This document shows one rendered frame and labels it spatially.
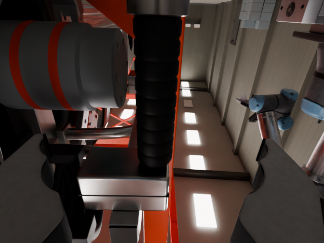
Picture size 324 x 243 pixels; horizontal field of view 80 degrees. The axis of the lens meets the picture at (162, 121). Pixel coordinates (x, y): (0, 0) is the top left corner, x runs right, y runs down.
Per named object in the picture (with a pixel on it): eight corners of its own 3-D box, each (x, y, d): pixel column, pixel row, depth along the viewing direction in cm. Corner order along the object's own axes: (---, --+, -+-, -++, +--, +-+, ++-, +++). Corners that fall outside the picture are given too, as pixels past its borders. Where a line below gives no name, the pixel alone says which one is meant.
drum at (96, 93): (-73, 20, 23) (-22, 124, 30) (110, 26, 23) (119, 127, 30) (9, 17, 35) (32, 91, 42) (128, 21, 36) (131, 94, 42)
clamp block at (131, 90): (127, 75, 48) (128, 95, 50) (164, 76, 48) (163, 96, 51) (129, 70, 52) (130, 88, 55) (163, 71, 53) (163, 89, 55)
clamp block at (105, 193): (73, 177, 18) (82, 213, 21) (170, 179, 18) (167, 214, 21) (90, 144, 23) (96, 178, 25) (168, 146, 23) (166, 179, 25)
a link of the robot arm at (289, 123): (298, 116, 93) (291, 131, 97) (281, 106, 102) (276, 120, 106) (283, 117, 91) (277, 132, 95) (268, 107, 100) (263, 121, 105)
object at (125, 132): (53, 129, 40) (64, 168, 45) (148, 131, 40) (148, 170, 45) (83, 96, 55) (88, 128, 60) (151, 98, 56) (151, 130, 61)
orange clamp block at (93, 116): (61, 126, 57) (74, 133, 66) (88, 127, 58) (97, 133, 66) (65, 104, 59) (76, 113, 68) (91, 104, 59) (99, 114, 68)
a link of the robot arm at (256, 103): (265, 204, 86) (243, 99, 97) (287, 200, 88) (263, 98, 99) (286, 209, 75) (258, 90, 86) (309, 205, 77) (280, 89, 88)
